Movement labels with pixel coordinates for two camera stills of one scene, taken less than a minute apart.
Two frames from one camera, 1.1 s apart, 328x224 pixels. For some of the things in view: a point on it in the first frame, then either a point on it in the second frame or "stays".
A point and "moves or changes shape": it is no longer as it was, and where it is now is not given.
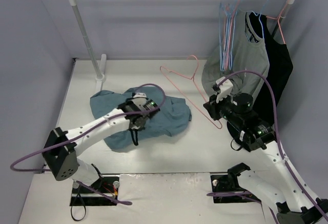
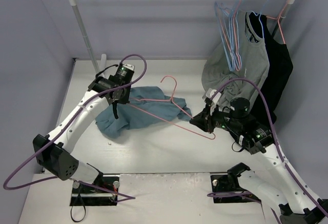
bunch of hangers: [226, 31] -> [238, 60]
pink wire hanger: [200, 90] -> [213, 137]
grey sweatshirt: [251, 63] stays
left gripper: [128, 106] -> [119, 95]
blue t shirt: [173, 114] moves or changes shape
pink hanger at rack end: [279, 17] stays
